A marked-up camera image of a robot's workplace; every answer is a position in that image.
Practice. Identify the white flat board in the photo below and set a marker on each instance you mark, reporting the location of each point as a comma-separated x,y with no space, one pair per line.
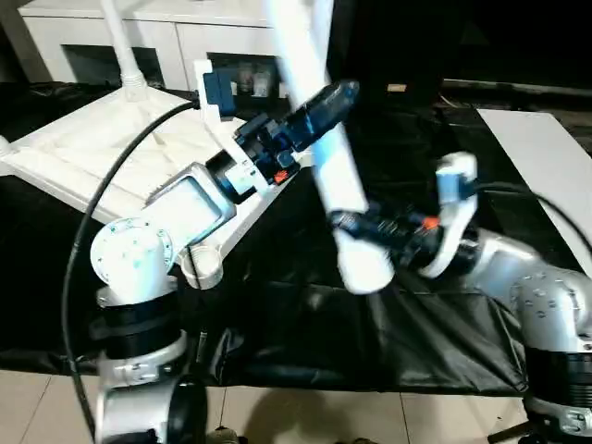
541,152

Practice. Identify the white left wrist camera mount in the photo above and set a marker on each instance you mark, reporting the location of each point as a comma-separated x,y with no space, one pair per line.
217,92

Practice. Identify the black work mat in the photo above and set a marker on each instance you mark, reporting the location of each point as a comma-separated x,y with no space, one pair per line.
324,333

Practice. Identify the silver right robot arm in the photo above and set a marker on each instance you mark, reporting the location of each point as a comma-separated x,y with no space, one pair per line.
532,287

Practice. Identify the white plastic table top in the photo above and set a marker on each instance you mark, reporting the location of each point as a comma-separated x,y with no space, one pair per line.
92,152

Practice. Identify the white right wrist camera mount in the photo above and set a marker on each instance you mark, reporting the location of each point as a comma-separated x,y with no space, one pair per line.
455,185

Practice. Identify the small tan label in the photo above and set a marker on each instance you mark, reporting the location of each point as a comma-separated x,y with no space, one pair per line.
397,87

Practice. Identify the white cabinet with glass doors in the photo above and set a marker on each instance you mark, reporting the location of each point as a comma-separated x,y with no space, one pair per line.
115,28

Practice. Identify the black metal stand frame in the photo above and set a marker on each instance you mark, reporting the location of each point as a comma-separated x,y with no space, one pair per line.
509,432

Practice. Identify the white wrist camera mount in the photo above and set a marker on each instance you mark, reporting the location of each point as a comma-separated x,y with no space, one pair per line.
217,92
455,185

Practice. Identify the black metal rail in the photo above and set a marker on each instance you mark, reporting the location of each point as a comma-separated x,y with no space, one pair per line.
518,85

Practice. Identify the black robot foot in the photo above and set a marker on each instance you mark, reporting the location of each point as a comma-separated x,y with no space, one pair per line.
222,435

